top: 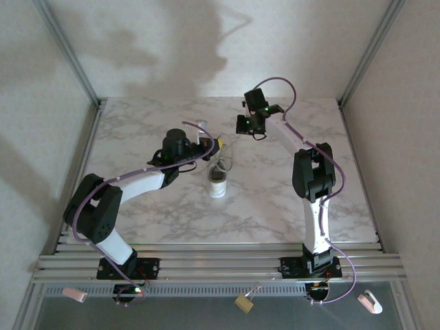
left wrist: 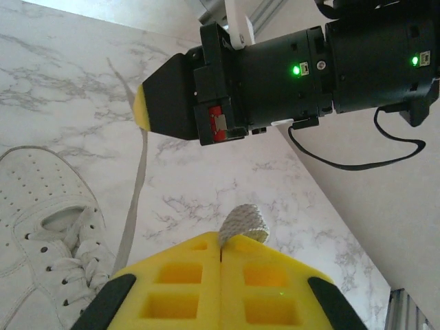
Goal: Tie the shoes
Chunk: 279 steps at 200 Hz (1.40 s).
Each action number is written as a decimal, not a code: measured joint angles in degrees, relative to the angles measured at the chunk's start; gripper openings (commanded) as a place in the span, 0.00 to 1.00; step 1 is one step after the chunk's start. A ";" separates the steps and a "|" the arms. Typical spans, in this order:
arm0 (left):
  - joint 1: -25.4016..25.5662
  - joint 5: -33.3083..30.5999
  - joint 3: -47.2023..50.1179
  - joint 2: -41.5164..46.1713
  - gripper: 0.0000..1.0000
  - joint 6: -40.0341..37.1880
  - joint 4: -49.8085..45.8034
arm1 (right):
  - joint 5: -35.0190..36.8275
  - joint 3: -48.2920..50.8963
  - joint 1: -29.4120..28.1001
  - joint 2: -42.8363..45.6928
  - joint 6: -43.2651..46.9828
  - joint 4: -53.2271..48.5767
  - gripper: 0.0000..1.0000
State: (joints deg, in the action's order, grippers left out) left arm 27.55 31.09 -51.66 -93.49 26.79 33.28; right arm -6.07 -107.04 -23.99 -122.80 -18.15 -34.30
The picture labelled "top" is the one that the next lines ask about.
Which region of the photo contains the white sneaker shoe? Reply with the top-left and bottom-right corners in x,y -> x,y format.
207,160 -> 230,199

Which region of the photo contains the black controller board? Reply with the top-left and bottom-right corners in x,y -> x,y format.
112,283 -> 148,306
305,282 -> 331,305

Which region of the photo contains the brass padlock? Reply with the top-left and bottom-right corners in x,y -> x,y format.
234,281 -> 264,314

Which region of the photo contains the pink and white clip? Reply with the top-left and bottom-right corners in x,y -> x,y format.
356,289 -> 384,315

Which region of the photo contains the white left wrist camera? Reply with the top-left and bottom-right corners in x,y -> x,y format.
194,119 -> 210,142

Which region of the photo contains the aluminium table side rail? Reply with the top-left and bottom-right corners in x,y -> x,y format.
54,98 -> 107,255
338,101 -> 386,254

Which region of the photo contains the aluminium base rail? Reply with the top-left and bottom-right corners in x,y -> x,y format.
30,242 -> 409,285

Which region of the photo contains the aluminium frame post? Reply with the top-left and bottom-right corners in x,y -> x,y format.
32,0 -> 106,108
338,0 -> 407,108

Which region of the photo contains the grey slotted cable duct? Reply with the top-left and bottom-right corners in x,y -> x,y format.
43,283 -> 307,298

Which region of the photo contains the aluminium frame leg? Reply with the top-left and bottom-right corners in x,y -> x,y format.
391,281 -> 426,330
12,283 -> 45,330

